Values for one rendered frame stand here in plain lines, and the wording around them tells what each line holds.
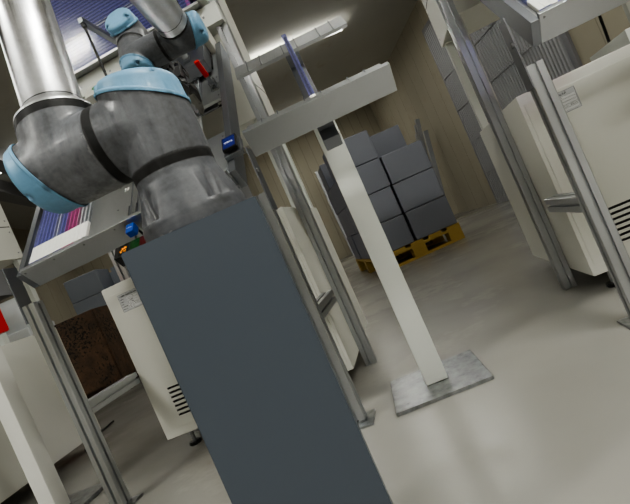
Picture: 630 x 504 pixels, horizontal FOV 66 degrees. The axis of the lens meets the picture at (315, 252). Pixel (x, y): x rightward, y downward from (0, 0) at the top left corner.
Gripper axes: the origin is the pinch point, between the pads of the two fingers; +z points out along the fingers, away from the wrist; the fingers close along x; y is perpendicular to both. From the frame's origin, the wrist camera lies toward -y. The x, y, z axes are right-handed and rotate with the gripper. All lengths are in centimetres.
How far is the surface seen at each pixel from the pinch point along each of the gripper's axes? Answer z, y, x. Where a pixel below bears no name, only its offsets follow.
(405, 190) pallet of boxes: 279, 115, -54
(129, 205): -4.8, -24.7, 23.7
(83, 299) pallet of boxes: 336, 196, 345
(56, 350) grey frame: 6, -51, 60
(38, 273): -6, -33, 54
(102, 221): -5.0, -25.8, 32.7
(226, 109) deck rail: -1.6, -5.4, -9.5
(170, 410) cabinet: 48, -66, 54
